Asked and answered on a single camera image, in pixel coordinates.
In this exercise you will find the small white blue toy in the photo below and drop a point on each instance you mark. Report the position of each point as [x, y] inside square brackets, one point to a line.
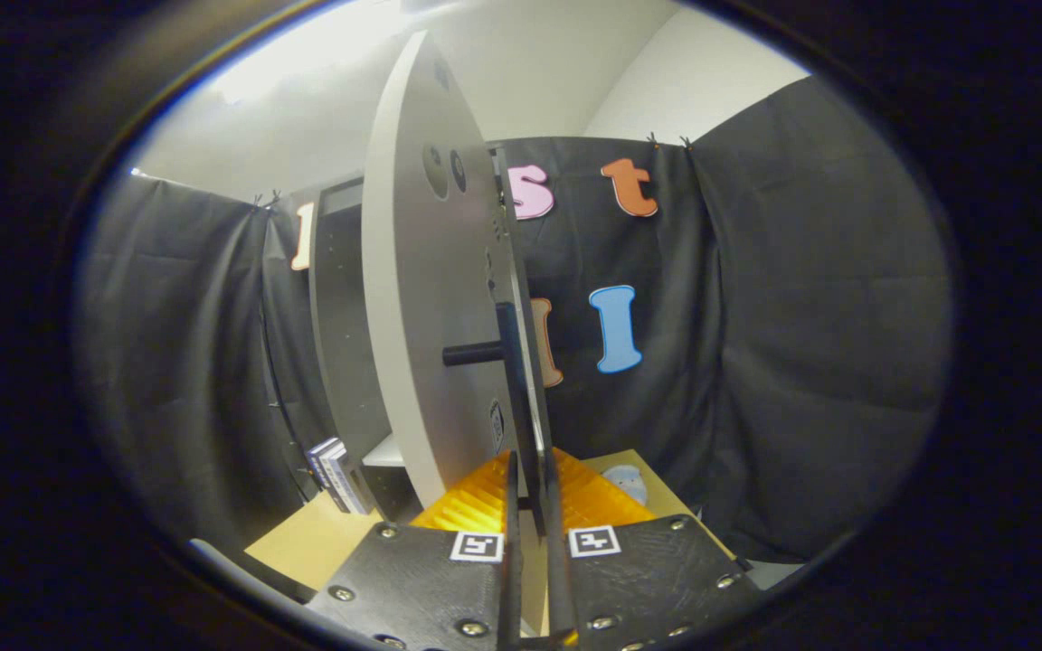
[625, 484]

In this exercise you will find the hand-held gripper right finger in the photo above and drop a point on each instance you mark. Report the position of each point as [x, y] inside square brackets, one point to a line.
[560, 588]

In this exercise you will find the grey cabinet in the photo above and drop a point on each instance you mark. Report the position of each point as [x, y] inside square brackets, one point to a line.
[340, 344]

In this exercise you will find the white blue book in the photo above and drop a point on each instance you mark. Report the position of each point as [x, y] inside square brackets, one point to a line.
[331, 470]

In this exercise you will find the white cabinet door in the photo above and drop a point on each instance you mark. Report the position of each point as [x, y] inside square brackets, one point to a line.
[421, 316]

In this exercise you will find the white cabinet shelf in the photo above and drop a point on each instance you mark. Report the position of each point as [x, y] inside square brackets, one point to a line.
[385, 452]

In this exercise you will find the black backdrop cloth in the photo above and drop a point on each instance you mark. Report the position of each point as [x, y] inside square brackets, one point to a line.
[801, 316]

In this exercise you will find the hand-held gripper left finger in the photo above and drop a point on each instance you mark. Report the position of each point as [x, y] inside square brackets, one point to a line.
[511, 597]

